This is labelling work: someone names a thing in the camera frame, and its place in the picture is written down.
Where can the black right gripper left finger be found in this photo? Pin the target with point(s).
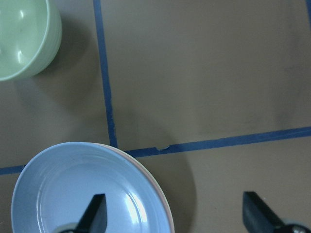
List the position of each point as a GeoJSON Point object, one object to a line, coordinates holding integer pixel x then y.
{"type": "Point", "coordinates": [94, 219]}

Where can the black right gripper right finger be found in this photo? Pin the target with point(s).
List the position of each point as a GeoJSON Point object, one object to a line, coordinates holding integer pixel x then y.
{"type": "Point", "coordinates": [258, 217]}

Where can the blue plate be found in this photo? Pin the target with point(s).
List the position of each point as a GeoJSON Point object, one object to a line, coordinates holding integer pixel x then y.
{"type": "Point", "coordinates": [56, 186]}

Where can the pink plate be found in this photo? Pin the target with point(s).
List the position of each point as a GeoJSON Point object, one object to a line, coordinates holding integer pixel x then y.
{"type": "Point", "coordinates": [151, 180]}

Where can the mint green bowl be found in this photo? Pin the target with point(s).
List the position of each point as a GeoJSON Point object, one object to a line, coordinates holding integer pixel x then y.
{"type": "Point", "coordinates": [30, 37]}

